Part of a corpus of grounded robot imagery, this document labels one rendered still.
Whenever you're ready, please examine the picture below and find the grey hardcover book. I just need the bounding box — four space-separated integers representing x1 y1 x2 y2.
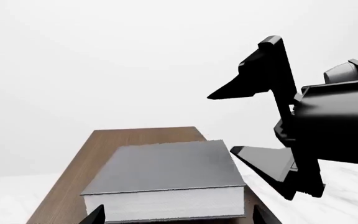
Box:
80 139 247 223

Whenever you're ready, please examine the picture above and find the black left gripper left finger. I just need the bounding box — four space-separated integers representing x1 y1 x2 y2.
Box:
78 203 106 224

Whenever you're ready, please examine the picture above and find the brown wooden cabinet top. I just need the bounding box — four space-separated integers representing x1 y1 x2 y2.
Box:
25 126 284 224

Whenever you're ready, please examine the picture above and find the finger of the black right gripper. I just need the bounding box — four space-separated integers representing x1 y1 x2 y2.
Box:
206 48 273 101
229 146 298 202

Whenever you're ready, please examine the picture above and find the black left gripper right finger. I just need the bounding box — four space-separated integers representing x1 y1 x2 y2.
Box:
253 205 283 224

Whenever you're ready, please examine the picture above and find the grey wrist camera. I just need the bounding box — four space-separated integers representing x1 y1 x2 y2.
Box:
323 62 358 84

